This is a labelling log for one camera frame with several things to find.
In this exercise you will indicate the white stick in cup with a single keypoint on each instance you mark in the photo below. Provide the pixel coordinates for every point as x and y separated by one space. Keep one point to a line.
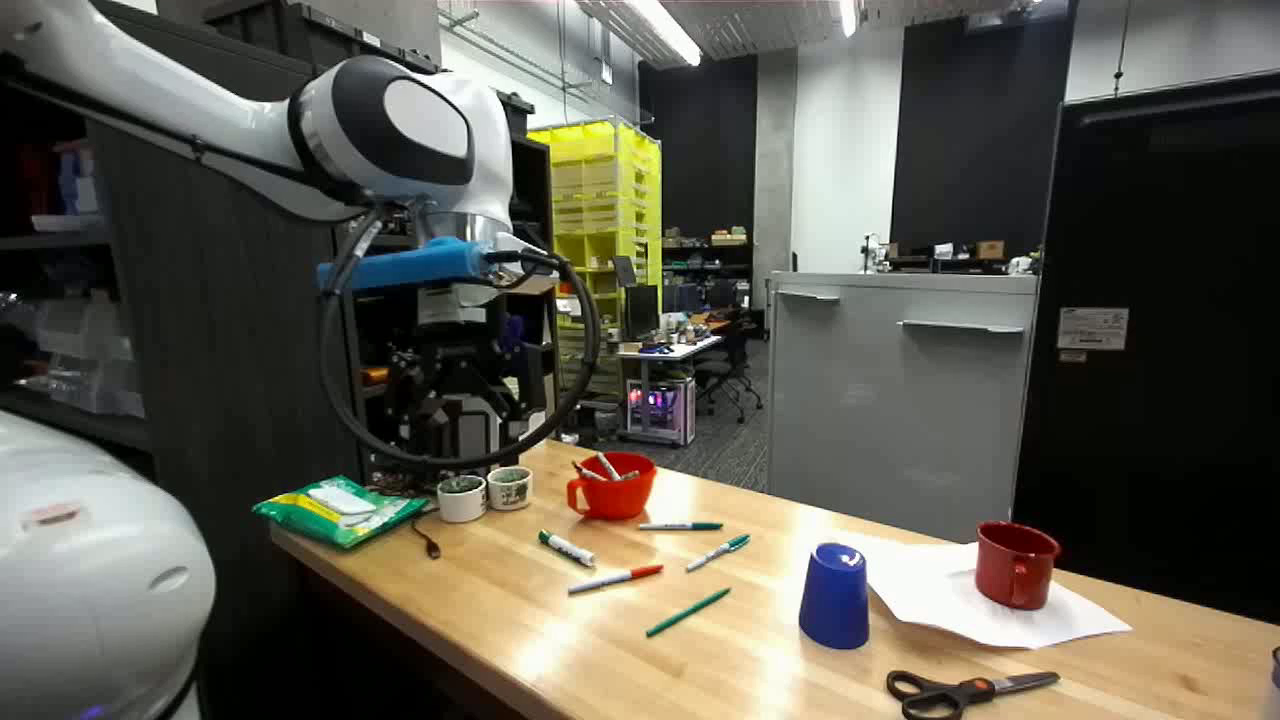
608 464

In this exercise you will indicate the white marker with green cap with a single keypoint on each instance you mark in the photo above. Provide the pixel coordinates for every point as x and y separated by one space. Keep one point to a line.
564 550

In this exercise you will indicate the white marker with red cap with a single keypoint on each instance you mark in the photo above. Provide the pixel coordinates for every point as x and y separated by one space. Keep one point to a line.
612 581

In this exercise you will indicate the white paper sheet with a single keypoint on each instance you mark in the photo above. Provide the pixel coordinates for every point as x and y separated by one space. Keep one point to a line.
1040 619

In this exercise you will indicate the blue camera mount bracket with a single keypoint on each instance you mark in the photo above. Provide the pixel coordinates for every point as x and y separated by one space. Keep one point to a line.
403 267

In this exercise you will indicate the white label sticker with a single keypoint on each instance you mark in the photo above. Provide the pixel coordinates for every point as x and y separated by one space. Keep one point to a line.
1092 330

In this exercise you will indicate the long ceiling light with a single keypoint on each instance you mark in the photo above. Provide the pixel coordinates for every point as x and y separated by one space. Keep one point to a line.
660 28

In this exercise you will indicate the dark wooden shelf unit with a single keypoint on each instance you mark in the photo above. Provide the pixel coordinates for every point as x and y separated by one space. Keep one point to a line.
226 374

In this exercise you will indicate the small ceiling light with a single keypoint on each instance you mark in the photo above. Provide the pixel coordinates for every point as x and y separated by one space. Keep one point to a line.
848 19

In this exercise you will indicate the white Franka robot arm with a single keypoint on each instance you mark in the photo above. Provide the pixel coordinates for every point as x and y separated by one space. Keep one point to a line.
403 126

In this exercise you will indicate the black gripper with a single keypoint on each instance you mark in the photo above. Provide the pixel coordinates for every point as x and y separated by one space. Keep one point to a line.
462 364

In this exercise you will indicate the black cabinet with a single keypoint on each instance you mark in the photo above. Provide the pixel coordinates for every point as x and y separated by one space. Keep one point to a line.
1163 346

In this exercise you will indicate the white container edge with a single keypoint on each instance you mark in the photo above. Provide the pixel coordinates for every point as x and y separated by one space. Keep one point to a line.
1272 681

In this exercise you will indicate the black office chair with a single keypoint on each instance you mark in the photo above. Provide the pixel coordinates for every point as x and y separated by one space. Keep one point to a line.
729 360

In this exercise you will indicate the grey metal cabinet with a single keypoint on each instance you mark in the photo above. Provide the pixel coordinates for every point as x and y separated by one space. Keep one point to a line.
894 401

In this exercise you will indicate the yellow crate stack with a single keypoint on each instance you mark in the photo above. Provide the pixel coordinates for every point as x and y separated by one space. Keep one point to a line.
607 200

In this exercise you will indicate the green wipes packet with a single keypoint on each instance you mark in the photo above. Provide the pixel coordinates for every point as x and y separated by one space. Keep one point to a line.
340 509

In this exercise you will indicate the blue plastic cup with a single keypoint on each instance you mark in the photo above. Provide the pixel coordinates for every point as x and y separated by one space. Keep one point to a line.
833 597

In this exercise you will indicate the dark red mug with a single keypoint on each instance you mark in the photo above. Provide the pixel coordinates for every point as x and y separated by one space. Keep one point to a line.
1013 566

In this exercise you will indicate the small white green-rimmed cup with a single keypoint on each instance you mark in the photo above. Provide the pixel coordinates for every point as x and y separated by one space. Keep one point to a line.
462 502
510 490

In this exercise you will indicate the background work desk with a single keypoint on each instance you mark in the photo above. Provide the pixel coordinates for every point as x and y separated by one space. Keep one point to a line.
664 355

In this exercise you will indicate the green and white marker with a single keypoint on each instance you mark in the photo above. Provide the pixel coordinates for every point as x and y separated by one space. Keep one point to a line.
679 524
716 554

